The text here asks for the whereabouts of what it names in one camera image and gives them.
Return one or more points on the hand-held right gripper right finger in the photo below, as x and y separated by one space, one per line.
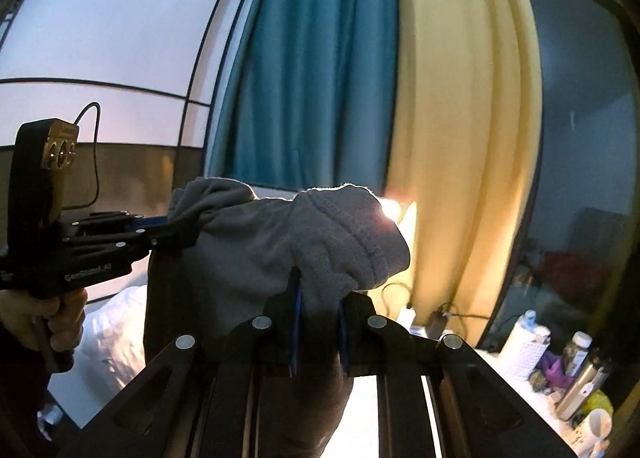
345 338

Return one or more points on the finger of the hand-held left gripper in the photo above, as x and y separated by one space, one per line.
150 221
150 238

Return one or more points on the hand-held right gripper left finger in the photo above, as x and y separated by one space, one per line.
294 328

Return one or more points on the brown T-shirt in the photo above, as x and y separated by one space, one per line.
250 248

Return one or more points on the person's left forearm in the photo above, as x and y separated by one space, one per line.
20 388

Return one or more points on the person's left hand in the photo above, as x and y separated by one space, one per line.
30 323

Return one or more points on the white charger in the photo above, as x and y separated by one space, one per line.
406 320

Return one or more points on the black charger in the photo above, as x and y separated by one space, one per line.
436 324

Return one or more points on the white textured tablecloth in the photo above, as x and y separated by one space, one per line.
110 338

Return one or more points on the white plastic basket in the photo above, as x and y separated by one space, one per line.
520 353

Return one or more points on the blue-capped bottle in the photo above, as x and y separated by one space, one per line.
527 320

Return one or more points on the purple cloth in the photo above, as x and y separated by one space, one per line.
552 370

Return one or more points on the teal curtain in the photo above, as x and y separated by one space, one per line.
310 63

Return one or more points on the clear jar with white lid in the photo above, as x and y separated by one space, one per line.
575 353

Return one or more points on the steel tumbler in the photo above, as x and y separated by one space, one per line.
580 388

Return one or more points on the yellow curtain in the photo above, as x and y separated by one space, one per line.
450 113

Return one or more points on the yellow plastic bag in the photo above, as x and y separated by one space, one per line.
600 403

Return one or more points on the white printed mug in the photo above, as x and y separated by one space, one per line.
597 430

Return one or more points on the dark glass window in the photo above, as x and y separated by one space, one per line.
575 138

